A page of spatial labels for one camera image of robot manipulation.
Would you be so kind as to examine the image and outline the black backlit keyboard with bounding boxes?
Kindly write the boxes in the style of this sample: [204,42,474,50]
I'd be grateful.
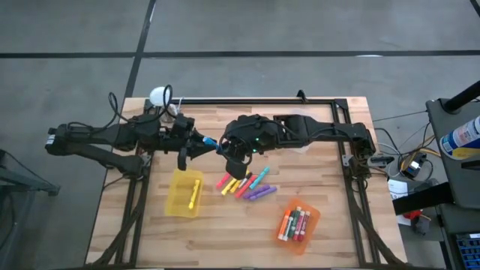
[455,232,480,270]

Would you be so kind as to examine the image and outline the black side cart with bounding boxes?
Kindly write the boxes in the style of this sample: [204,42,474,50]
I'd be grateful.
[425,97,480,211]

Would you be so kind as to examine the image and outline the green Expo marker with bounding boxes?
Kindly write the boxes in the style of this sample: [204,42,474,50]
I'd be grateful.
[283,207,298,242]
[289,205,303,239]

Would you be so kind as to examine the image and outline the yellow translucent plastic bin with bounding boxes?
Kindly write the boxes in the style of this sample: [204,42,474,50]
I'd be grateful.
[163,168,206,219]

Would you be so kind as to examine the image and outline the pink Expo marker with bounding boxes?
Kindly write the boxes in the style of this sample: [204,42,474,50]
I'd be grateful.
[293,208,307,242]

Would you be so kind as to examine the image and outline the yellow floor cable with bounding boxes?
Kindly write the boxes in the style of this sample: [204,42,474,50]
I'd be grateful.
[400,145,443,170]

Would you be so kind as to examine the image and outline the black cap thin marker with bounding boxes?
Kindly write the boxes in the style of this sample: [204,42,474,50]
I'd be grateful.
[238,171,254,190]

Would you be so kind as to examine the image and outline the dark metal stand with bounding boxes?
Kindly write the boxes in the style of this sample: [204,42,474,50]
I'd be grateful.
[0,148,61,270]

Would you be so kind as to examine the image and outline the black aluminium table frame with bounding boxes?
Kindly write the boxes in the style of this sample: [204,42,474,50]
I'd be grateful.
[85,97,408,270]

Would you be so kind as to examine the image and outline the white blue wipes canister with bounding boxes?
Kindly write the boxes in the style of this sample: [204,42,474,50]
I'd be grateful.
[439,115,480,161]

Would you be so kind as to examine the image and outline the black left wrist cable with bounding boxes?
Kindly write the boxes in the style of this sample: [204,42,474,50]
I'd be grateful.
[107,84,174,127]

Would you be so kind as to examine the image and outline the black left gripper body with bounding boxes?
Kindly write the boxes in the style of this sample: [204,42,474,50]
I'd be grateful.
[163,127,206,172]

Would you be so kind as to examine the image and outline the white bulb table lamp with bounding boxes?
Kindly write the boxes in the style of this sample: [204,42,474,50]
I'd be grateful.
[148,85,182,123]

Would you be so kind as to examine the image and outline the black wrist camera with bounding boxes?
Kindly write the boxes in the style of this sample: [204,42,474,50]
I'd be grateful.
[170,112,197,140]
[224,113,263,142]

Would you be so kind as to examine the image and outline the orange translucent plastic bin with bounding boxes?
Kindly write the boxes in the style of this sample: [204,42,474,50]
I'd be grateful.
[273,196,322,257]

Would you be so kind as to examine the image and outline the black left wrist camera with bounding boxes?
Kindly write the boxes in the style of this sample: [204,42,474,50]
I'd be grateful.
[170,112,197,140]

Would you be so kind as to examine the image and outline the clear plastic bin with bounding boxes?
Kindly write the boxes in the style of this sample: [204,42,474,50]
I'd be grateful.
[281,108,317,155]

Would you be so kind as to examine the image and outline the purple highlighter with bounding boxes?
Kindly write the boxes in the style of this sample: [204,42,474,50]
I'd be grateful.
[242,183,272,200]
[248,185,278,203]

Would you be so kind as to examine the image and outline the black pole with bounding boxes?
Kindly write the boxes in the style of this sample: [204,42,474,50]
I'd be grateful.
[442,79,480,115]

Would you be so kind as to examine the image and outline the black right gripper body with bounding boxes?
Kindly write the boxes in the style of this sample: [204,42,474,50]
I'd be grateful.
[219,121,281,181]

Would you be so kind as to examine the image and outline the teal highlighter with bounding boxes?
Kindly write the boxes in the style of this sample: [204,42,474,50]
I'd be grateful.
[248,166,271,191]

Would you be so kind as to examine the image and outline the white paper sheet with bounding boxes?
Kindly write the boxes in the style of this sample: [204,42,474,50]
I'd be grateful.
[388,178,410,200]

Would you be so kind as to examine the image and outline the black floor cable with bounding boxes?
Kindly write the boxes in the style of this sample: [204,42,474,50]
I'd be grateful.
[373,109,428,123]

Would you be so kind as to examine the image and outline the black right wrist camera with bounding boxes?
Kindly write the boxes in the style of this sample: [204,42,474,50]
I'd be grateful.
[224,113,263,142]

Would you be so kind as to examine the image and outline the golden yellow highlighter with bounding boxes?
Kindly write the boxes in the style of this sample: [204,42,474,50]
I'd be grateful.
[229,178,245,195]

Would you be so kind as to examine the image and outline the red tool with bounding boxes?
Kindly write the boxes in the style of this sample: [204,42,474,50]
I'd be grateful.
[403,209,424,223]

